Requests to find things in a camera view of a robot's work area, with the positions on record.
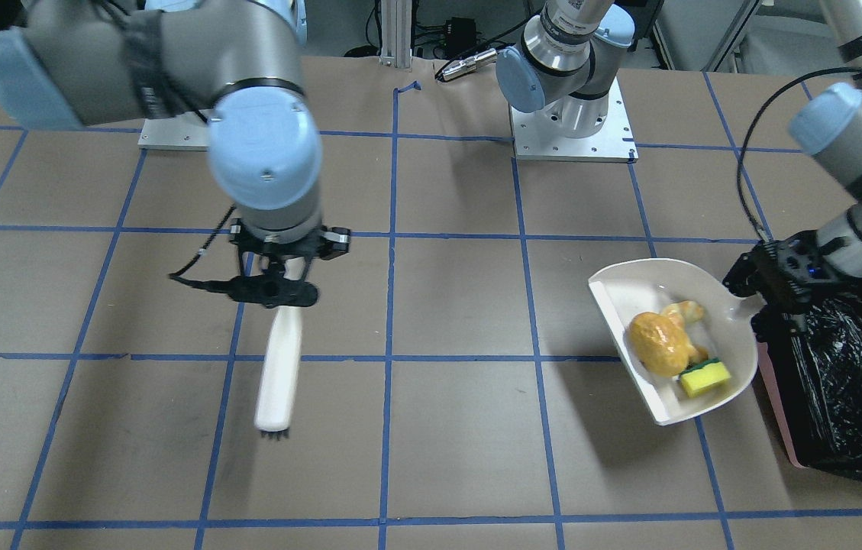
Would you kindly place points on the yellow toy potato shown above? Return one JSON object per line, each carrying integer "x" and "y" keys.
{"x": 657, "y": 345}

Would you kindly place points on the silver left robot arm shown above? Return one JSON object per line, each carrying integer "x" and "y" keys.
{"x": 569, "y": 54}

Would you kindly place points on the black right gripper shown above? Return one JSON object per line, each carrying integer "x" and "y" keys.
{"x": 335, "y": 240}

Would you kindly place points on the yellow green sponge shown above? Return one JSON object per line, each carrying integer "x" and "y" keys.
{"x": 703, "y": 377}

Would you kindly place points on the bin with black bag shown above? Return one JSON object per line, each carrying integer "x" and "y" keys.
{"x": 818, "y": 374}

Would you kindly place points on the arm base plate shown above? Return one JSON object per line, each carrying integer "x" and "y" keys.
{"x": 576, "y": 130}
{"x": 184, "y": 132}

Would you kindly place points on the aluminium frame post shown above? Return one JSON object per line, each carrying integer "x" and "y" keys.
{"x": 396, "y": 34}

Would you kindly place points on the beige hand brush black bristles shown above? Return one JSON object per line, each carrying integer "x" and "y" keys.
{"x": 278, "y": 385}

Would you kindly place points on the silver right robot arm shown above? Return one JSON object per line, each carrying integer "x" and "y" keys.
{"x": 234, "y": 64}

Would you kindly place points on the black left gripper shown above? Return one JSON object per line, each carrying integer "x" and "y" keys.
{"x": 745, "y": 273}

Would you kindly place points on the beige plastic dustpan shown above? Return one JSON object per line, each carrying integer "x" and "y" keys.
{"x": 622, "y": 291}

